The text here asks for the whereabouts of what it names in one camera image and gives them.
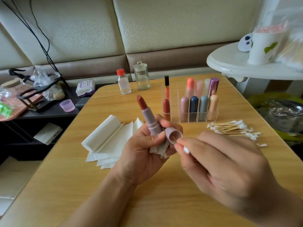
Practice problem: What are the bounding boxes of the white mug green leaf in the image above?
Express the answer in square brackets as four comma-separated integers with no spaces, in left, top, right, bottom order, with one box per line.
[247,26,287,65]

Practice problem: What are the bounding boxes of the person's right hand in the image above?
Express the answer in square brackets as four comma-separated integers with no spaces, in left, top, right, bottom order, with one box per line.
[174,131,285,225]

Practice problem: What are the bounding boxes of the crumpled clear plastic bag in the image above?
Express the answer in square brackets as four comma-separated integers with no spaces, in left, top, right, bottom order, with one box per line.
[31,66,66,101]

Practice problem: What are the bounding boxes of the clear acrylic lipstick organizer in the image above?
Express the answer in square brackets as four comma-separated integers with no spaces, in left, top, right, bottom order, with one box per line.
[164,75,220,122]

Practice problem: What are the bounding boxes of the mauve lipstick cap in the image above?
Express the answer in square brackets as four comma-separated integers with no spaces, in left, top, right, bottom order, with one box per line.
[164,127,184,145]

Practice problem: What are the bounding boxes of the pink tray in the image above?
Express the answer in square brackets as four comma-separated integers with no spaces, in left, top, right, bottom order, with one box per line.
[0,85,43,122]

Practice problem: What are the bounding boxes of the small purple plastic cup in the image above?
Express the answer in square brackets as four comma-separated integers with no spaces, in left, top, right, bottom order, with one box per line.
[60,99,76,113]

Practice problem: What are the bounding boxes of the white panda figure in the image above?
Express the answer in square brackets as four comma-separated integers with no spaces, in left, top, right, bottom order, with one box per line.
[238,33,253,52]

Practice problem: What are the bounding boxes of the white round side table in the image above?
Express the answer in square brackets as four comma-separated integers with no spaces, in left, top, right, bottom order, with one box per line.
[206,42,303,81]

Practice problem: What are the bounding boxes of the red lipstick pink tube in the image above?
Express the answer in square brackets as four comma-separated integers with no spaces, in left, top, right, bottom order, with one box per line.
[162,98,171,121]

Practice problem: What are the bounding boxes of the clear bottle red cap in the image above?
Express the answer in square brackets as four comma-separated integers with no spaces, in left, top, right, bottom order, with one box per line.
[116,68,132,95]

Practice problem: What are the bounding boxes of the black clip tool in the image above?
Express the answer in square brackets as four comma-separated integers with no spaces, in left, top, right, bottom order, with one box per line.
[8,68,34,84]

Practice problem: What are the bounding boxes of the wet wipes pack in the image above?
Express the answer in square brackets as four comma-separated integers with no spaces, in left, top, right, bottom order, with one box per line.
[76,80,96,97]

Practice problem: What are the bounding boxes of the yellow-green bin with bag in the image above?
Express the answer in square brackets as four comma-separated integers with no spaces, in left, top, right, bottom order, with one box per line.
[246,93,303,142]

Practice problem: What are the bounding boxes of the person's left hand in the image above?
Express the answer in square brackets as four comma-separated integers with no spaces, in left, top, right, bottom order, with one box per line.
[114,114,183,187]

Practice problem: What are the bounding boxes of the red lipstick mauve tube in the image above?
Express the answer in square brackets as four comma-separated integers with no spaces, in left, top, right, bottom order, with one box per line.
[137,95,164,137]

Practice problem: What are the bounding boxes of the stack of white tissues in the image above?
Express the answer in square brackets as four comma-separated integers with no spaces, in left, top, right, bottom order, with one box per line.
[81,115,144,169]

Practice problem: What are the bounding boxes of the pile of cotton swabs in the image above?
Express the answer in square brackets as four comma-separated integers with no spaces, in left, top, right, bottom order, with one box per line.
[206,119,269,148]

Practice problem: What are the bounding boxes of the green plastic wrapper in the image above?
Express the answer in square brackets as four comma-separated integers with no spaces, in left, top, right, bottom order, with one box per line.
[0,102,12,118]

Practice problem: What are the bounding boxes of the black low shelf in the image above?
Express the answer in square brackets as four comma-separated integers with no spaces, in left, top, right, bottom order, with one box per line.
[0,87,119,161]

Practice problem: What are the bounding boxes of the glass jar with lid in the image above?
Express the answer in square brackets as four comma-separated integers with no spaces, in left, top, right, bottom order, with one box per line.
[133,60,151,90]

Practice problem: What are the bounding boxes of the person's right forearm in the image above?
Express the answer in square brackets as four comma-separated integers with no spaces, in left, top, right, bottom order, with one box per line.
[270,187,303,227]

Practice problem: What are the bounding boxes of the white tissue sheet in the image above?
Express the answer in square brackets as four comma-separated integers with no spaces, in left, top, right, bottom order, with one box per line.
[149,137,171,159]

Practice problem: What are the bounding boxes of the black cables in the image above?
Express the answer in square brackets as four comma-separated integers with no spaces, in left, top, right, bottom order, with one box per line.
[0,0,64,85]

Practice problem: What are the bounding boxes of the white power bank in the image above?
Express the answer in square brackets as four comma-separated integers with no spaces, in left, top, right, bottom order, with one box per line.
[33,122,63,145]

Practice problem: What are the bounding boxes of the jar with wooden lid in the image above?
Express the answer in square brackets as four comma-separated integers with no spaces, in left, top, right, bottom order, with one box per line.
[0,78,22,97]

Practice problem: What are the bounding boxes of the beige padded backrest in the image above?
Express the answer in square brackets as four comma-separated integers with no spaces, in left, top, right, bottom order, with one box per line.
[0,0,266,81]

